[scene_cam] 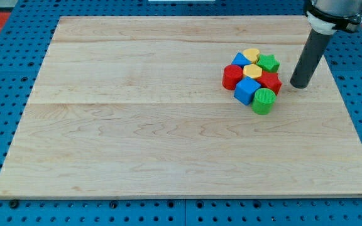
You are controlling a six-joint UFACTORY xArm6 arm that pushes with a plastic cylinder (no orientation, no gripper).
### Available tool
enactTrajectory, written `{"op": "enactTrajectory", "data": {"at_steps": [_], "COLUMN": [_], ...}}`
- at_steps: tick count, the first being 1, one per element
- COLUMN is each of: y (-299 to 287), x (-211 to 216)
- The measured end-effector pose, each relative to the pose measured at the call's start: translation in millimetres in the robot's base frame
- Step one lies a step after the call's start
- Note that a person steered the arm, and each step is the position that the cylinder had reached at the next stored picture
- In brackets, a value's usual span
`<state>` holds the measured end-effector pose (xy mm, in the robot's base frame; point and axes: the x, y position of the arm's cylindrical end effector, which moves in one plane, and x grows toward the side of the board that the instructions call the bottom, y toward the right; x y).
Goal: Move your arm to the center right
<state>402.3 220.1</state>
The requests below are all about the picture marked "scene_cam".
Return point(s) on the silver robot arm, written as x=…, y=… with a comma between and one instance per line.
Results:
x=328, y=16

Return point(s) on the light wooden board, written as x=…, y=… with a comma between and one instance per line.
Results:
x=132, y=107

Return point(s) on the red cylinder block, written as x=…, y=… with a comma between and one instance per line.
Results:
x=232, y=74

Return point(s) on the blue cube block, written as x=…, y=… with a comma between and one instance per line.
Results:
x=245, y=90

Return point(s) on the blue triangle block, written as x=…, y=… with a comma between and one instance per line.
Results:
x=240, y=60

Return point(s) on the green cylinder block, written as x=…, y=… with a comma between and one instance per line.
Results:
x=263, y=101

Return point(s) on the yellow hexagon block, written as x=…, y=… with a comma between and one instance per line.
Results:
x=252, y=71

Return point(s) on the yellow heart block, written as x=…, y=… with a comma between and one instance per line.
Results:
x=252, y=54

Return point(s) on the red star block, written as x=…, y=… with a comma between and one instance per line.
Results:
x=271, y=81

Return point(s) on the green star block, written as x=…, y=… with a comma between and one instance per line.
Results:
x=268, y=63

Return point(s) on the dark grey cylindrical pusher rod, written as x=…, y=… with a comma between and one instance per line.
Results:
x=310, y=57

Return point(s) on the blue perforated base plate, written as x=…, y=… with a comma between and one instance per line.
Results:
x=24, y=40

